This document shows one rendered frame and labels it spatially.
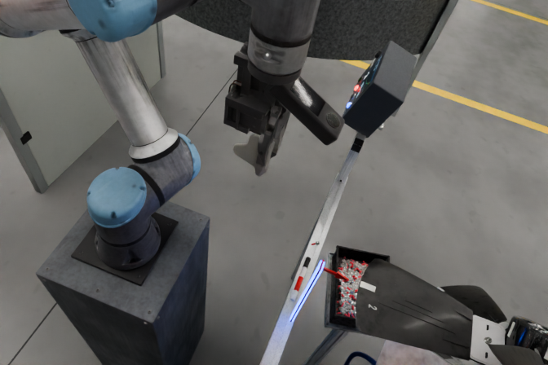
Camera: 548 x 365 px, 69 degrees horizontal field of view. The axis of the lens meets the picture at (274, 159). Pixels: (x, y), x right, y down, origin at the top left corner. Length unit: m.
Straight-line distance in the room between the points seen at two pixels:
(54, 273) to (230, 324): 1.12
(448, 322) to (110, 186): 0.73
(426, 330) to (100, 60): 0.81
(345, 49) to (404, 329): 1.88
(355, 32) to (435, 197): 1.16
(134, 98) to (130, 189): 0.19
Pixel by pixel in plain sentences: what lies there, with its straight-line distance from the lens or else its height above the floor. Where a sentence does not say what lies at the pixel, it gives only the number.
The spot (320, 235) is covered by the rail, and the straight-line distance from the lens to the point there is 1.28.
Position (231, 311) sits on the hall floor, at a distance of 2.05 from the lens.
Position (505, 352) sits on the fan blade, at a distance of 0.68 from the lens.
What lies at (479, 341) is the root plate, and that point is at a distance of 0.94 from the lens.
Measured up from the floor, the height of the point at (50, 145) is 0.24.
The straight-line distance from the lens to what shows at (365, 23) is 2.42.
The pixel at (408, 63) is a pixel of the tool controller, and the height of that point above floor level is 1.23.
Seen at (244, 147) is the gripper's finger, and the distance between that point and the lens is 0.61.
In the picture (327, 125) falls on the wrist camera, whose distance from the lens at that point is 0.54.
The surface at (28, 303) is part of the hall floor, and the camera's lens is 2.20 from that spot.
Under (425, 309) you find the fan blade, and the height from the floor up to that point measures 1.18.
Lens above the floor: 1.94
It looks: 49 degrees down
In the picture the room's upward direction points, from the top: 13 degrees clockwise
